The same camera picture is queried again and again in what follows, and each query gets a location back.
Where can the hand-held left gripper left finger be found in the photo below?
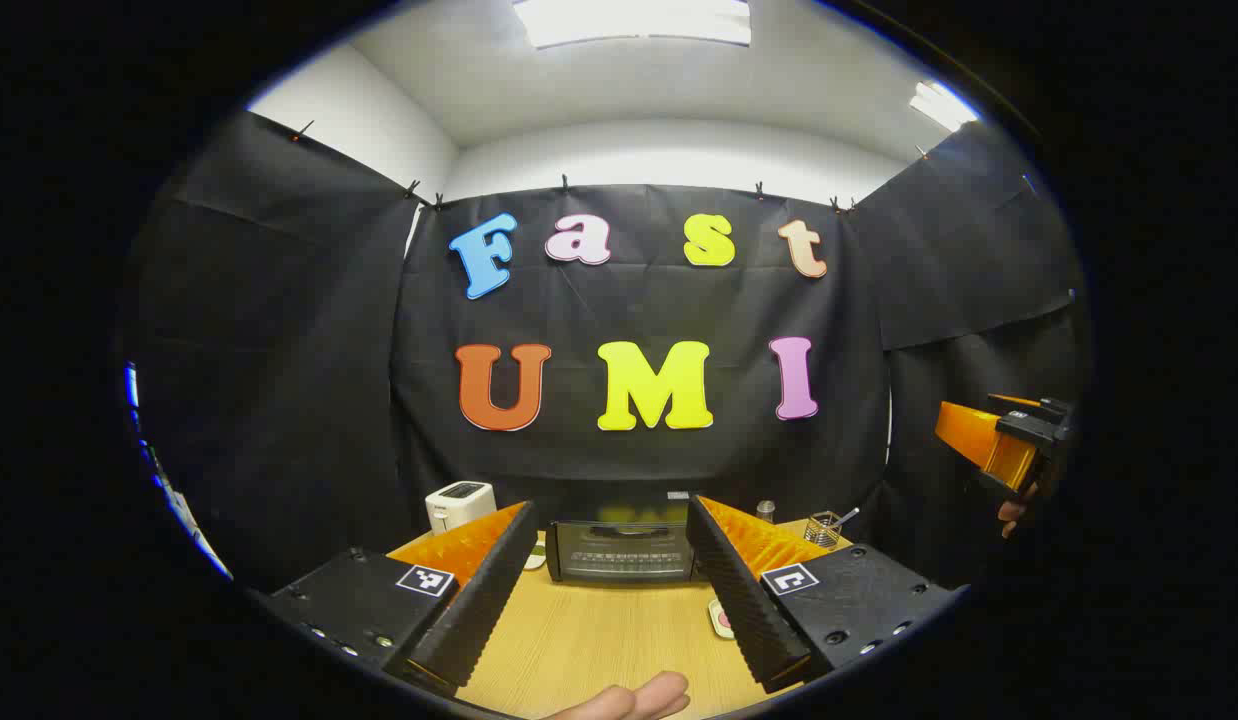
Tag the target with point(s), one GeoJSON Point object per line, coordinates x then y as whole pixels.
{"type": "Point", "coordinates": [479, 600]}

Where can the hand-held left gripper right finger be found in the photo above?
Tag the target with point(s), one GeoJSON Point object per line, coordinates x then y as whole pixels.
{"type": "Point", "coordinates": [744, 610]}

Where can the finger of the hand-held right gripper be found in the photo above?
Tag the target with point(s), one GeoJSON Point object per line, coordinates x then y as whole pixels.
{"type": "Point", "coordinates": [979, 435]}

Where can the cream square plate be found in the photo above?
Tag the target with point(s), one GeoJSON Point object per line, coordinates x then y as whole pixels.
{"type": "Point", "coordinates": [717, 625]}

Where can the black electric oven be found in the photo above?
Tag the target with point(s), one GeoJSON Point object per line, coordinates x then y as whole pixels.
{"type": "Point", "coordinates": [619, 555]}

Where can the white divided seed dish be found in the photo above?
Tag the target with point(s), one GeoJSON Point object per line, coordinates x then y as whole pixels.
{"type": "Point", "coordinates": [535, 560]}

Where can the white toaster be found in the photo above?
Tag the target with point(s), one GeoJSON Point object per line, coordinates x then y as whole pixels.
{"type": "Point", "coordinates": [459, 505]}

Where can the clear drink bottle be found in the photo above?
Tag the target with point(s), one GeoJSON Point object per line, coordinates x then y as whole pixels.
{"type": "Point", "coordinates": [766, 512]}

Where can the metal spoon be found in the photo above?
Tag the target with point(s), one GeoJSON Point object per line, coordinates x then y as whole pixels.
{"type": "Point", "coordinates": [847, 516]}

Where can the black backdrop cloth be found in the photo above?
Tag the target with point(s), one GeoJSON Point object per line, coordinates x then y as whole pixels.
{"type": "Point", "coordinates": [309, 400]}

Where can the small ceiling light panel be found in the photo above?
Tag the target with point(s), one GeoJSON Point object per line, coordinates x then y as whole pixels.
{"type": "Point", "coordinates": [941, 105]}

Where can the large ceiling light panel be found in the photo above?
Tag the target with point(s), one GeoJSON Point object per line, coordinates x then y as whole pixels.
{"type": "Point", "coordinates": [634, 20]}

